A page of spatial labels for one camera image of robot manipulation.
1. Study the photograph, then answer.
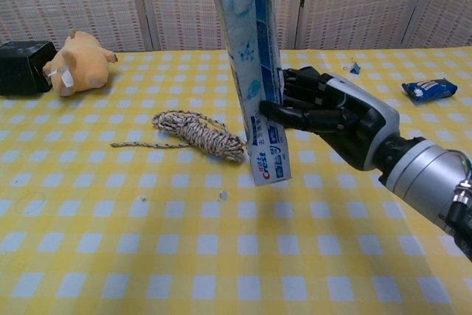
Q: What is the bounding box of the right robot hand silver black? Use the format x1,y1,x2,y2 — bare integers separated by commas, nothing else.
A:
259,66,401,172

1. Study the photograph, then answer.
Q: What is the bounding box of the blue toothpaste carton box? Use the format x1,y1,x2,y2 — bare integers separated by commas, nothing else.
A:
209,0,294,187

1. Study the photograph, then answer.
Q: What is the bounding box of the black cardboard box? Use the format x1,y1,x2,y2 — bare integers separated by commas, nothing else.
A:
0,41,58,97

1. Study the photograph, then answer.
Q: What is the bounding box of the blue snack packet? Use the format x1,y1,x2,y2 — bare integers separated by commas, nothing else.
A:
400,77,459,103

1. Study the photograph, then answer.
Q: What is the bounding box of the orange plush toy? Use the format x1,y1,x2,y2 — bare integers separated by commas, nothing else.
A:
42,30,119,97

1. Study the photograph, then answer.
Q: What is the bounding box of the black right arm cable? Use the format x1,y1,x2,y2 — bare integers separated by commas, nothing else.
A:
444,178,472,259

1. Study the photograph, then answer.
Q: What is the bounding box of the braided speckled rope bundle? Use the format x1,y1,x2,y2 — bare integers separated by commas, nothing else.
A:
110,109,248,163

